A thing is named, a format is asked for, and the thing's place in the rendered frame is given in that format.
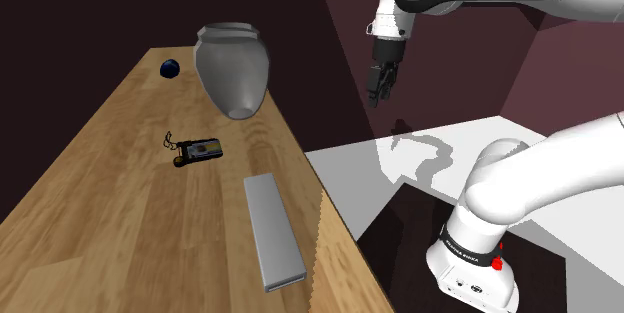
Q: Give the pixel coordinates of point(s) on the dark robot stand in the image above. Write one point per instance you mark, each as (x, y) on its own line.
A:
(404, 239)

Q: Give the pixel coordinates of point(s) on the grey vase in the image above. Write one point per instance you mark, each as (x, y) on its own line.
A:
(234, 70)

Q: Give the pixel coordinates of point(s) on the dark blue ball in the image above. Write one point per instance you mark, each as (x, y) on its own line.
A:
(169, 69)

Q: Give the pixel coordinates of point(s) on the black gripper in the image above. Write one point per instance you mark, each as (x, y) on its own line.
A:
(389, 50)

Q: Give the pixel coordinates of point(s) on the grey flat long box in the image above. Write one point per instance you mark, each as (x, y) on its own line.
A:
(273, 231)

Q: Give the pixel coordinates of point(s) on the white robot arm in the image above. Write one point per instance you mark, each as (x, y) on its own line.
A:
(536, 175)

